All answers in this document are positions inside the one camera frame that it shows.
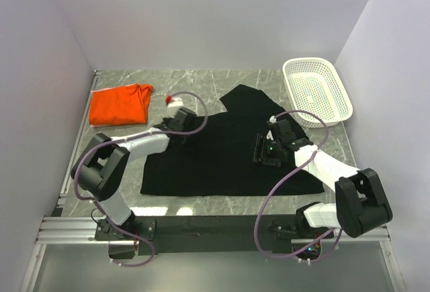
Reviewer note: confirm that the aluminium frame rail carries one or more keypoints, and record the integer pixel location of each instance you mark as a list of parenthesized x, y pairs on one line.
[(81, 230)]

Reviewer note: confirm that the white perforated plastic basket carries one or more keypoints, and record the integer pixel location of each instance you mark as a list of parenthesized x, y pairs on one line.
[(316, 92)]

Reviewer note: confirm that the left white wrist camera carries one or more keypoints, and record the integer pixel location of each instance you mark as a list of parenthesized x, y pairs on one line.
[(173, 104)]

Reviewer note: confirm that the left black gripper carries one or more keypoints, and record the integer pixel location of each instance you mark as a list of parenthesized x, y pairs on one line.
[(189, 141)]

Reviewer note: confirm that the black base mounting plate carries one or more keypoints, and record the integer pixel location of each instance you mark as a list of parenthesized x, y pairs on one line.
[(222, 233)]

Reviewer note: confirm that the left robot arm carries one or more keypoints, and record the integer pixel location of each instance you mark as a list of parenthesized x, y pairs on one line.
[(98, 172)]

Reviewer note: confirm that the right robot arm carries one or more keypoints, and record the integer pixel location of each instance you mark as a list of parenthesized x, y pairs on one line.
[(361, 204)]

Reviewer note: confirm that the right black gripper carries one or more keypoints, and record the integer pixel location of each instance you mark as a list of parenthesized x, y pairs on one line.
[(261, 149)]

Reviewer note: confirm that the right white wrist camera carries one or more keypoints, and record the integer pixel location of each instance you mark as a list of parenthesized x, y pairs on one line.
[(273, 133)]

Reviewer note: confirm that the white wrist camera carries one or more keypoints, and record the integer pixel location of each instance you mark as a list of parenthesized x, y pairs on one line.
[(173, 104), (273, 133)]

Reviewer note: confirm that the folded orange t-shirt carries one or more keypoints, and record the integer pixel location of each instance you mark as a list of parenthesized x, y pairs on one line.
[(120, 106)]

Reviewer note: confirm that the black t-shirt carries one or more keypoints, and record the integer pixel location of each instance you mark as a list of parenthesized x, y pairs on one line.
[(224, 163)]

